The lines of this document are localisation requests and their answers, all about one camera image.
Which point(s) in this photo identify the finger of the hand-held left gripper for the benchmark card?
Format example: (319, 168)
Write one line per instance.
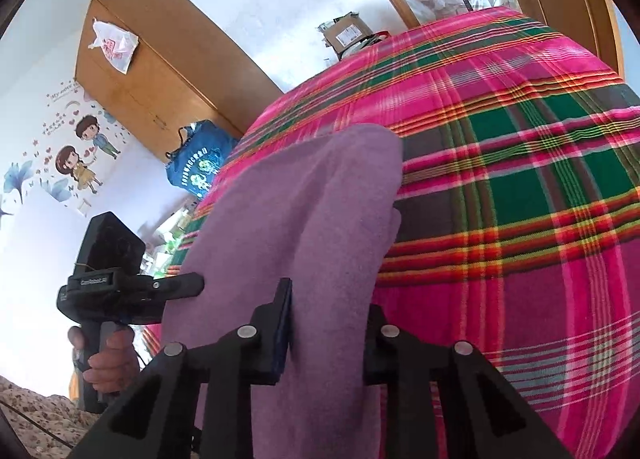
(185, 285)

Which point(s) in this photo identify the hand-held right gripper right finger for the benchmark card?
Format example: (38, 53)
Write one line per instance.
(377, 354)

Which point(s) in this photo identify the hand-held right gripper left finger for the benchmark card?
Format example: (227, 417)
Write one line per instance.
(282, 324)

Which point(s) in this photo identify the purple towel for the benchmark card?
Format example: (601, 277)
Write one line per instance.
(300, 219)

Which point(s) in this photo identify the person's left hand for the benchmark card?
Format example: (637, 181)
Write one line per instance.
(112, 364)

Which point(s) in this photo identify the blue printed tote bag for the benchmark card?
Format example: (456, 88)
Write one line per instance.
(200, 164)

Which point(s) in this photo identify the pink plaid blanket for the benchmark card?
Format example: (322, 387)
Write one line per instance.
(525, 239)

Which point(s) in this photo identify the wooden wardrobe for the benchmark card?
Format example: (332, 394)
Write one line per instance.
(175, 69)

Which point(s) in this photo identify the white plastic bag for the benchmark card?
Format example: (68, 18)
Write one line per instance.
(117, 46)

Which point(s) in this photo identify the cardboard box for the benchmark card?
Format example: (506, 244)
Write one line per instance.
(347, 34)

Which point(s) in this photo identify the red basket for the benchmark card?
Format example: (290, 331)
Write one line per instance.
(380, 36)

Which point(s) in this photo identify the cartoon wall sticker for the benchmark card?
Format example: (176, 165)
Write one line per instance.
(75, 169)

